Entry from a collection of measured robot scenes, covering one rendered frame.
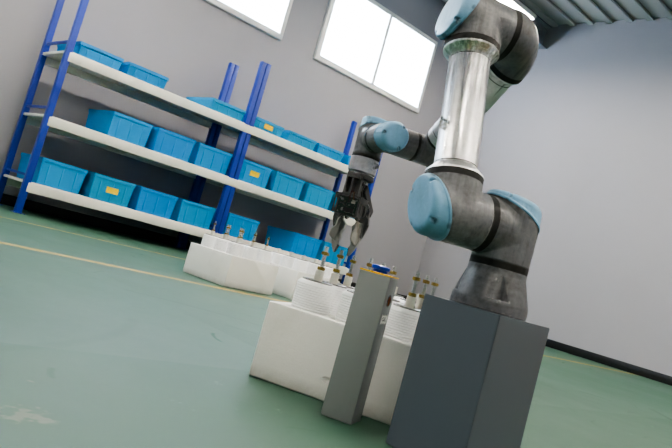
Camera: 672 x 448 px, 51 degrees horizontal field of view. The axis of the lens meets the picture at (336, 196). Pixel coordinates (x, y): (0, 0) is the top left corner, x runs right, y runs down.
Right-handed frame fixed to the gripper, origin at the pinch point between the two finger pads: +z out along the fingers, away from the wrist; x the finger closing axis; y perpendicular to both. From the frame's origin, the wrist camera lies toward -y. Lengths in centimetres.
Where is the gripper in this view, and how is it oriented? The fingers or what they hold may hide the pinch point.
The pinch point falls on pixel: (343, 249)
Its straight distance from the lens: 186.2
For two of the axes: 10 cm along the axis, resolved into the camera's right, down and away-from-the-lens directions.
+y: -3.3, -1.7, -9.3
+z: -2.7, 9.6, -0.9
